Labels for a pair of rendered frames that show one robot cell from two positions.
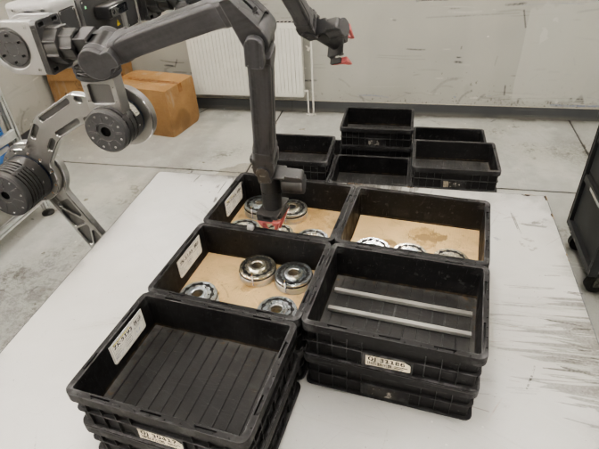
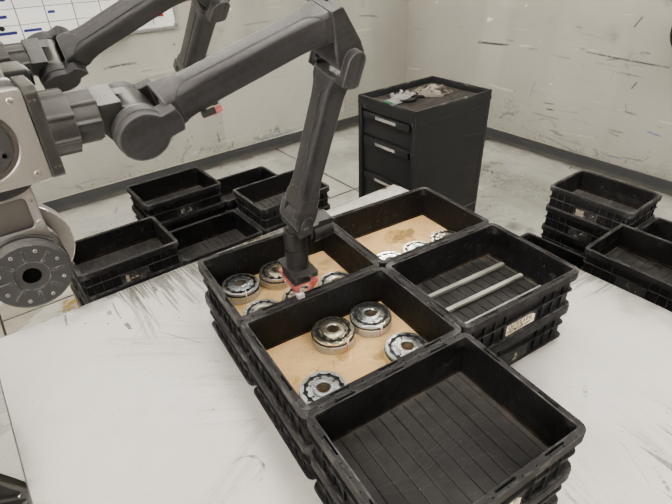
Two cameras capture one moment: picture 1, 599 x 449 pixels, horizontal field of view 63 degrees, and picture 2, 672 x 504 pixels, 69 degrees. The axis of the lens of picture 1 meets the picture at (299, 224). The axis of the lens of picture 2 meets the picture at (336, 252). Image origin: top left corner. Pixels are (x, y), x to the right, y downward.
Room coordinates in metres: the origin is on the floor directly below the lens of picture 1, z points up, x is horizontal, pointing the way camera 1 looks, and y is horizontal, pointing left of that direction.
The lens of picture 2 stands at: (0.46, 0.80, 1.65)
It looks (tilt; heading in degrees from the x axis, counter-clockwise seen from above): 33 degrees down; 309
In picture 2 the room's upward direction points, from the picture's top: 2 degrees counter-clockwise
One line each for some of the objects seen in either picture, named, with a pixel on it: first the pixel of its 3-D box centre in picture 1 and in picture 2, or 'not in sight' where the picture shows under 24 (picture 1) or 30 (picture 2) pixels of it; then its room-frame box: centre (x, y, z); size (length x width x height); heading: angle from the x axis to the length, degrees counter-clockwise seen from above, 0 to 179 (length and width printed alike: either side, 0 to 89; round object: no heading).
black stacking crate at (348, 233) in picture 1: (413, 238); (405, 238); (1.10, -0.33, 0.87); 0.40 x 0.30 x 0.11; 70
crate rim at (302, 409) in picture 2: (243, 268); (349, 330); (0.96, 0.15, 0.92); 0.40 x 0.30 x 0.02; 70
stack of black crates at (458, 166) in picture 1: (448, 193); (285, 226); (2.08, -0.78, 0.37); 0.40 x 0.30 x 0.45; 76
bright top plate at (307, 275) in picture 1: (293, 273); (370, 314); (0.99, 0.02, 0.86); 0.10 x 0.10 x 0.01
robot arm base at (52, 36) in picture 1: (64, 44); (64, 121); (1.17, 0.51, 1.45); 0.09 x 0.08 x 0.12; 166
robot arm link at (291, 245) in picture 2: (272, 182); (297, 236); (1.17, 0.07, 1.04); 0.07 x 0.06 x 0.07; 76
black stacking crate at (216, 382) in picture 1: (192, 373); (440, 443); (0.68, 0.26, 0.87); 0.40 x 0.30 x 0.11; 70
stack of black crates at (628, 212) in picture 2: not in sight; (593, 230); (0.78, -1.64, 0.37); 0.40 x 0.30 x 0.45; 166
